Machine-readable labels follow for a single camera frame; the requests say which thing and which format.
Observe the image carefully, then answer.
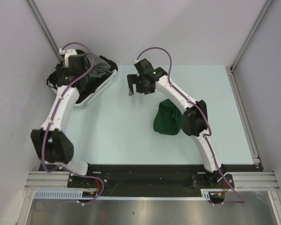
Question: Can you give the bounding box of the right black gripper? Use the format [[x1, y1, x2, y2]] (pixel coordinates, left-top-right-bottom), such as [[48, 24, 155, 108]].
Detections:
[[127, 74, 155, 96]]

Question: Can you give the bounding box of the black t shirt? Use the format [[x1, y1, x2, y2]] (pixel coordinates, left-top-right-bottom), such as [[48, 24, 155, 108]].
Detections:
[[46, 49, 118, 103]]

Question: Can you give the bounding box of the green t shirt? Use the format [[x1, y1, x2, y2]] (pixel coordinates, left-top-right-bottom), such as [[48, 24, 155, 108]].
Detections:
[[153, 99, 182, 135]]

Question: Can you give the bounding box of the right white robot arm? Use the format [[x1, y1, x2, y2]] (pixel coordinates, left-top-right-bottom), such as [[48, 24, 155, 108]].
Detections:
[[127, 59, 227, 188]]

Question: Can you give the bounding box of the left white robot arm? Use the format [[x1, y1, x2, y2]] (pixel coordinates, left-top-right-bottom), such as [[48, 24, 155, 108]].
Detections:
[[30, 49, 94, 188]]

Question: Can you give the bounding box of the grey t shirt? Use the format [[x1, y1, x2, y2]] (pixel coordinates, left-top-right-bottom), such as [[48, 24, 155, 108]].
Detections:
[[86, 54, 112, 78]]

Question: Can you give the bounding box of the white plastic laundry basket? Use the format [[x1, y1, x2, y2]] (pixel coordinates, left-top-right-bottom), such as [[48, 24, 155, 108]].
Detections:
[[74, 70, 117, 108]]

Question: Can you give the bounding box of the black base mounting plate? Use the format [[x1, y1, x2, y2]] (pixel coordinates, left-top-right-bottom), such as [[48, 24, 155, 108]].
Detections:
[[38, 164, 265, 204]]

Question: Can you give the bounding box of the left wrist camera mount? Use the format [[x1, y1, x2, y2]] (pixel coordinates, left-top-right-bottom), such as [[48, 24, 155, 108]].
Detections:
[[59, 48, 78, 68]]

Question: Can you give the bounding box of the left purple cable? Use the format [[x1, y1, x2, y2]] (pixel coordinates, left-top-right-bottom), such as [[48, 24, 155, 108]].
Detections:
[[38, 42, 105, 213]]

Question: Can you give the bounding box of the left aluminium corner post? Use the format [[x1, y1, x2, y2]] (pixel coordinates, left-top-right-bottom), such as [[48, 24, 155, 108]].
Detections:
[[25, 0, 61, 61]]

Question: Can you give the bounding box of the aluminium corner post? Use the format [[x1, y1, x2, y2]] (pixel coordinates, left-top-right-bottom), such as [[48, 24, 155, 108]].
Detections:
[[25, 0, 61, 61], [230, 0, 275, 72]]

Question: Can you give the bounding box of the white cable duct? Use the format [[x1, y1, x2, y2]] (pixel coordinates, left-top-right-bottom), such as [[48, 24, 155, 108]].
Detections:
[[34, 189, 213, 201]]

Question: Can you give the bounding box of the right aluminium corner post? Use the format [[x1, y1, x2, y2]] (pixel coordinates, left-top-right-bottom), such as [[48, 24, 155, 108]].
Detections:
[[230, 0, 275, 72]]

